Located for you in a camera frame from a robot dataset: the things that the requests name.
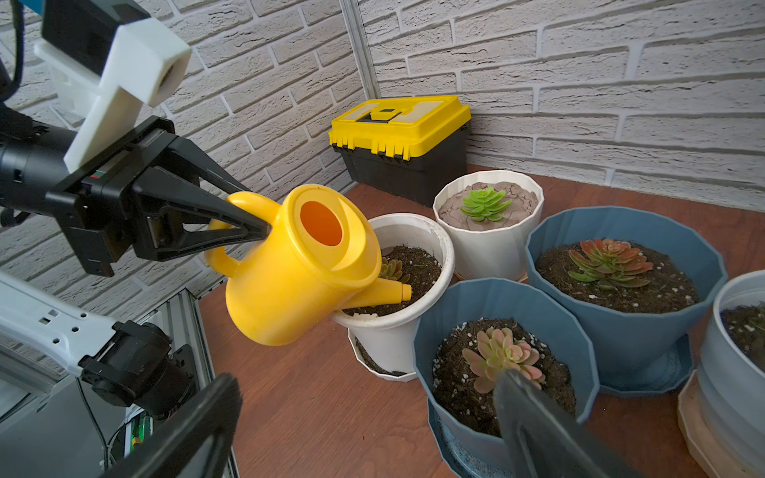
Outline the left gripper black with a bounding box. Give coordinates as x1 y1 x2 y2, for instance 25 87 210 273
44 116 269 277

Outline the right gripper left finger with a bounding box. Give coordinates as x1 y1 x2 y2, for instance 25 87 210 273
104 374 242 478

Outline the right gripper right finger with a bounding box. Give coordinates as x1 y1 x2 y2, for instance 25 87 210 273
493 370 641 477

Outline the yellow watering can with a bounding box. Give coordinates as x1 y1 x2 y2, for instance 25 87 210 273
205 184 412 347

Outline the large white pot succulent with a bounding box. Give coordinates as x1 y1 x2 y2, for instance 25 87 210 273
331 213 455 382

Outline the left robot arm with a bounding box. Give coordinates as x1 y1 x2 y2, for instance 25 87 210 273
1 108 268 418

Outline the blue pot succulent front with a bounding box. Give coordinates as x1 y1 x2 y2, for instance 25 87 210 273
414 278 600 477

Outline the blue pot succulent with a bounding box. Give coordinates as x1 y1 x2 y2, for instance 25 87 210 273
525 206 728 398
414 278 600 477

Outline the blue pot succulent back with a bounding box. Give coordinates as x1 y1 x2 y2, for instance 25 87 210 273
525 206 728 398

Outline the white pot green succulent right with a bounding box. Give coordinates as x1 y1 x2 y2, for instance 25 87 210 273
697 270 764 477

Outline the white pot green succulent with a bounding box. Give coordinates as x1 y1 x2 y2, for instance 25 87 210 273
697 270 764 477
432 170 544 281

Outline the white pot green succulent back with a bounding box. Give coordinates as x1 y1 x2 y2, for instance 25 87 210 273
432 170 544 281

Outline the yellow black toolbox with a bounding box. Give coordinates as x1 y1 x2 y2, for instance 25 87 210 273
329 96 472 206

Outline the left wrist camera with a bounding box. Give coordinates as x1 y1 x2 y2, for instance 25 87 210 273
25 0 191 172

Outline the aluminium rail frame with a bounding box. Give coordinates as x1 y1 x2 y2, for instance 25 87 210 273
1 289 215 477

